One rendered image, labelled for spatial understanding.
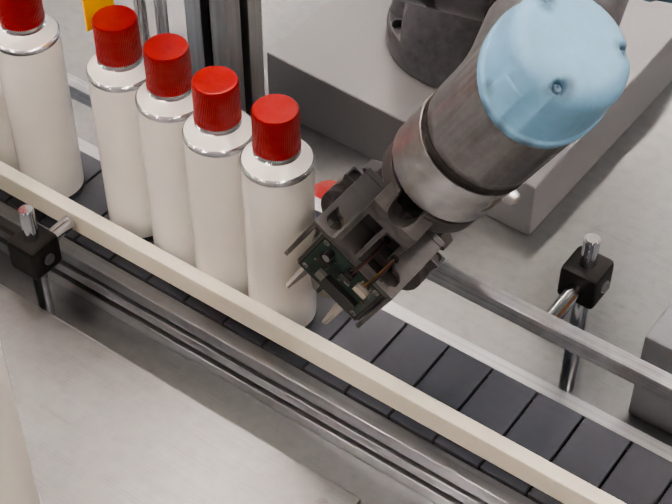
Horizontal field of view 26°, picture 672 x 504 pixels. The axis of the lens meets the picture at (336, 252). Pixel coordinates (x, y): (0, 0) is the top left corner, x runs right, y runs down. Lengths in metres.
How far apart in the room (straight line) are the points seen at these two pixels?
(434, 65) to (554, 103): 0.52
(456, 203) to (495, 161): 0.05
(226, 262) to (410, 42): 0.31
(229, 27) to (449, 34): 0.20
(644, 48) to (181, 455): 0.59
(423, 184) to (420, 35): 0.44
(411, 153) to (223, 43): 0.37
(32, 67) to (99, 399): 0.26
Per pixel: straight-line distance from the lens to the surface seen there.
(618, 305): 1.22
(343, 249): 0.92
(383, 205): 0.87
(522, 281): 1.22
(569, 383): 1.14
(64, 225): 1.16
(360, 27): 1.36
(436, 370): 1.09
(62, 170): 1.20
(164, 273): 1.12
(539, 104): 0.77
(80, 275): 1.20
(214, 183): 1.03
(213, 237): 1.07
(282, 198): 1.00
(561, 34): 0.78
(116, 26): 1.06
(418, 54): 1.29
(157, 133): 1.06
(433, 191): 0.85
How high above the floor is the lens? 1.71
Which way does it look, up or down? 46 degrees down
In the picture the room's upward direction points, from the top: straight up
